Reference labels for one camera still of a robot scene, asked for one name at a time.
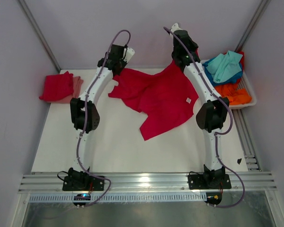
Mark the white plastic basket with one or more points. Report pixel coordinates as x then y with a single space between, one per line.
244 83

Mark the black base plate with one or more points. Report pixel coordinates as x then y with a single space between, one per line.
97 183
201 181

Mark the red t shirt in basket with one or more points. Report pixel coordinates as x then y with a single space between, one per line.
241 62

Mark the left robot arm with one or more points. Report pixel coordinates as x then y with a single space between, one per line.
85 117

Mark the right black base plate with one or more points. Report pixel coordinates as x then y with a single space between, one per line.
201 181

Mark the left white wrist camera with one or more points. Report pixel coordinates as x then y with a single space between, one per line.
128 54

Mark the folded red t shirt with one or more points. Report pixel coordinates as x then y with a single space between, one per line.
57 87

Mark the orange t shirt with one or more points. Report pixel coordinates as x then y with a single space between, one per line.
235 96

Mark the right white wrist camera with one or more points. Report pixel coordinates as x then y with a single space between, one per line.
173 28

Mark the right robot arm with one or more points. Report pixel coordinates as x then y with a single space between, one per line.
210 117

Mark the left black connector board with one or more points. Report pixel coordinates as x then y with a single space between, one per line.
81 200

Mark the left aluminium corner post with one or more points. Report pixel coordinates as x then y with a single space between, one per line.
39 34

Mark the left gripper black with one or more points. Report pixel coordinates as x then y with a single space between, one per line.
124 63

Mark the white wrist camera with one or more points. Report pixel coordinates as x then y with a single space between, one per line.
173 28
128 54

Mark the magenta t shirt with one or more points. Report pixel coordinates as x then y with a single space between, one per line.
167 98

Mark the slotted white cable duct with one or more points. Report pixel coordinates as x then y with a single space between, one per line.
120 197

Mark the aluminium front rail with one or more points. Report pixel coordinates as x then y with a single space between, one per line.
143 182

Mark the turquoise t shirt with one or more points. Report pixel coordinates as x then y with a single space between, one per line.
224 66

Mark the right black connector board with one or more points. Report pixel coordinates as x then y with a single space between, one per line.
213 199

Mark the blue t shirt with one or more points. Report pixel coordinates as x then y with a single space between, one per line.
235 76

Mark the black connector board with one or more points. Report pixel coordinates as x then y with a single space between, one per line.
213 199
81 200

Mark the aluminium corner post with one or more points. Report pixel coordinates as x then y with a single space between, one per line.
261 8
39 34

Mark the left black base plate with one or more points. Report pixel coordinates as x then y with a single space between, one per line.
97 183

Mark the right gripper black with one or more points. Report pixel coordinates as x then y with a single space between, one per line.
194 45

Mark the folded salmon pink t shirt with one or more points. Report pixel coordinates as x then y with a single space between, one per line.
77 83

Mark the right aluminium corner post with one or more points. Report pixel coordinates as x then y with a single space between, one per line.
261 8

